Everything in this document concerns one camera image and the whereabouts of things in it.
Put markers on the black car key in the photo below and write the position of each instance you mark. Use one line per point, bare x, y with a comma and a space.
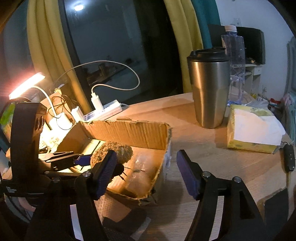
289, 158

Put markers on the white desk lamp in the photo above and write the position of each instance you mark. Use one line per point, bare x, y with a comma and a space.
58, 121

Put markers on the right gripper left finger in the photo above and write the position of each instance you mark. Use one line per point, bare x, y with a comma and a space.
90, 186

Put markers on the white textured cloth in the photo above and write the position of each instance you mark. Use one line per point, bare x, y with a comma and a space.
108, 207

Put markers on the yellow tissue pack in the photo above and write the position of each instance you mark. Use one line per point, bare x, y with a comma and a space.
253, 129

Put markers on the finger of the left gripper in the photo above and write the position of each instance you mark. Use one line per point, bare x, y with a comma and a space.
50, 156
65, 162

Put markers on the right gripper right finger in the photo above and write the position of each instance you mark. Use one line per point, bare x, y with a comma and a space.
241, 219

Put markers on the teal curtain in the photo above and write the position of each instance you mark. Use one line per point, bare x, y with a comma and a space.
206, 13

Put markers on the steel tumbler black lid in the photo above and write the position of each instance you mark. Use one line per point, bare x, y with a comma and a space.
209, 71

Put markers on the yellow curtain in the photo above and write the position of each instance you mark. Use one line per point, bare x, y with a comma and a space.
187, 34

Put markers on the white power strip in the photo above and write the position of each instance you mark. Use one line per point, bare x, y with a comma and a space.
108, 111

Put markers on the brown cardboard box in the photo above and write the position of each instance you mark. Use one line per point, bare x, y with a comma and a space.
143, 147

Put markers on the clear plastic water bottle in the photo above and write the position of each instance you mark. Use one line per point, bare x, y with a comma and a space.
235, 50

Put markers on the white charger with cable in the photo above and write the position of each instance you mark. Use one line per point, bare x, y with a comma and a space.
94, 97

